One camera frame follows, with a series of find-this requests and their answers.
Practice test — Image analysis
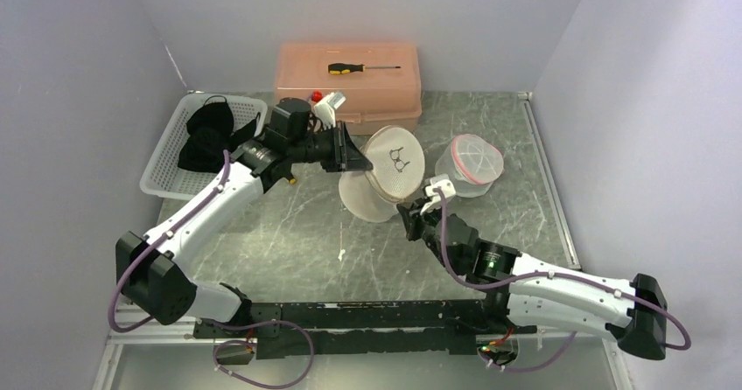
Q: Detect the beige mesh laundry bag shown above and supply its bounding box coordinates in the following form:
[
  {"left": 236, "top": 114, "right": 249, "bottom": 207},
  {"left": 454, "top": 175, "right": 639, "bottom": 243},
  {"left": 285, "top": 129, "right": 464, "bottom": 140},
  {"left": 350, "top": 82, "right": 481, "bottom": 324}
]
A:
[{"left": 338, "top": 126, "right": 425, "bottom": 223}]

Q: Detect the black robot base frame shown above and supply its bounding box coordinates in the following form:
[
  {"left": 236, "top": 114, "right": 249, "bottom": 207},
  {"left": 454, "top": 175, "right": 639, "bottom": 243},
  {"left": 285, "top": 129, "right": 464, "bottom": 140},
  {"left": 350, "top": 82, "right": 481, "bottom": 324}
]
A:
[{"left": 193, "top": 297, "right": 536, "bottom": 359}]

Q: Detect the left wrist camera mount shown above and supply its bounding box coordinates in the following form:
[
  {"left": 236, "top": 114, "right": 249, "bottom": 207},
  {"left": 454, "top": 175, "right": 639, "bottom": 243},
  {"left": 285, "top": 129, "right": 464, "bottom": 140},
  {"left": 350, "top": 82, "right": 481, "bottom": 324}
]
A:
[{"left": 311, "top": 90, "right": 347, "bottom": 128}]

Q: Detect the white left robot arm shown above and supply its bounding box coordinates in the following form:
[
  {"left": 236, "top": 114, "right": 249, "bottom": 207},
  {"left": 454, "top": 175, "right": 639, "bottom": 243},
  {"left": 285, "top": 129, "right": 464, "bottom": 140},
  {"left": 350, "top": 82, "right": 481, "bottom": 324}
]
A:
[{"left": 108, "top": 91, "right": 373, "bottom": 338}]

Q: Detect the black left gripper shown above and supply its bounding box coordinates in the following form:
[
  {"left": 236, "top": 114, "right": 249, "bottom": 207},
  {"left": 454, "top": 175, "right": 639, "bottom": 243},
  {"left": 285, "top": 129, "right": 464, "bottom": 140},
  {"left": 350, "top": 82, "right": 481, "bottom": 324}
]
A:
[{"left": 289, "top": 121, "right": 372, "bottom": 173}]

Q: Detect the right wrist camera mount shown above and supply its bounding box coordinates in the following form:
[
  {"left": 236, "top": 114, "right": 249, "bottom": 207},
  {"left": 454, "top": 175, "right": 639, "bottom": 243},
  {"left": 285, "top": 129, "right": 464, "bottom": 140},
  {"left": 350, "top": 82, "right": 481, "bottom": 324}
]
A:
[{"left": 420, "top": 174, "right": 457, "bottom": 214}]

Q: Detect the yellow black screwdriver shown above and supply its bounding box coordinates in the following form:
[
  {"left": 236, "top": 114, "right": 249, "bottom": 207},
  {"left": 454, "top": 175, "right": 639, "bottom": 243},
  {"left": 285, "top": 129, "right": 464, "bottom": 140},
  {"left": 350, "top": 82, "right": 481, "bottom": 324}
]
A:
[{"left": 327, "top": 62, "right": 401, "bottom": 75}]

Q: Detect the white plastic basket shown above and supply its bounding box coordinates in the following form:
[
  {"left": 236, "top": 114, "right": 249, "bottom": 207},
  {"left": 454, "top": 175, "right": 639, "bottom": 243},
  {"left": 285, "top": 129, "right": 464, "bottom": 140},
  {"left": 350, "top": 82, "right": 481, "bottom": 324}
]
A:
[{"left": 139, "top": 92, "right": 268, "bottom": 201}]

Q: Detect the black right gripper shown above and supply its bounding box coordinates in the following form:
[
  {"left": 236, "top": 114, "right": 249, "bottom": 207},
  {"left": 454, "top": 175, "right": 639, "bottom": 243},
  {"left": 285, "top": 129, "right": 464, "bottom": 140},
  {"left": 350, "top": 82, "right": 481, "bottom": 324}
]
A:
[{"left": 398, "top": 198, "right": 459, "bottom": 275}]

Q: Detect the black bra in basket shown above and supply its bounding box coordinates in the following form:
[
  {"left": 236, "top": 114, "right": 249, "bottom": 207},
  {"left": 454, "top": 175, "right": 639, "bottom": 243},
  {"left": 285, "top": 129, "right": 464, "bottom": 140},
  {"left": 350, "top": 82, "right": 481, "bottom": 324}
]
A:
[{"left": 177, "top": 95, "right": 261, "bottom": 173}]

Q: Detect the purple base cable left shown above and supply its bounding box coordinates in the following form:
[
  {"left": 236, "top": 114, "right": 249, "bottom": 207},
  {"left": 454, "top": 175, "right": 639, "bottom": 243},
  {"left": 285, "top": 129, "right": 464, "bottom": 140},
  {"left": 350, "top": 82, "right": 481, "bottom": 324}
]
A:
[{"left": 197, "top": 317, "right": 319, "bottom": 390}]

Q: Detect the white mesh bag red zipper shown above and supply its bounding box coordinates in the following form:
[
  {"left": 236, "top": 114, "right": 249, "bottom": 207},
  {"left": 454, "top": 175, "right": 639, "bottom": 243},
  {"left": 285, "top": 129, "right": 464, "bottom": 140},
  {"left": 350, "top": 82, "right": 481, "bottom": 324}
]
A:
[{"left": 434, "top": 134, "right": 505, "bottom": 198}]

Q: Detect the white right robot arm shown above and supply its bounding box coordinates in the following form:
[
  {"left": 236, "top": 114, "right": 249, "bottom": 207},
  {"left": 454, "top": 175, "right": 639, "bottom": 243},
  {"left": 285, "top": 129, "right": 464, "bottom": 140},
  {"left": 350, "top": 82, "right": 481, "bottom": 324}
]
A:
[{"left": 396, "top": 199, "right": 670, "bottom": 360}]

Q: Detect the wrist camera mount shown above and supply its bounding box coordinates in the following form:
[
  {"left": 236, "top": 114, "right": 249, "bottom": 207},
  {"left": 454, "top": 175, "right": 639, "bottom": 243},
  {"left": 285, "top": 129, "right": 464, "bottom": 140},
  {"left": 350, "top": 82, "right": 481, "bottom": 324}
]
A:
[
  {"left": 311, "top": 90, "right": 347, "bottom": 128},
  {"left": 420, "top": 174, "right": 457, "bottom": 214}
]

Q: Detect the pink plastic storage box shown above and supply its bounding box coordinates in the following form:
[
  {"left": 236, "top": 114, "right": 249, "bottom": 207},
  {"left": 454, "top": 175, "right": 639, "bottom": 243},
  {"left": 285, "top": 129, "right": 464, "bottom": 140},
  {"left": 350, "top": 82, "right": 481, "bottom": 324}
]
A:
[{"left": 274, "top": 42, "right": 423, "bottom": 136}]

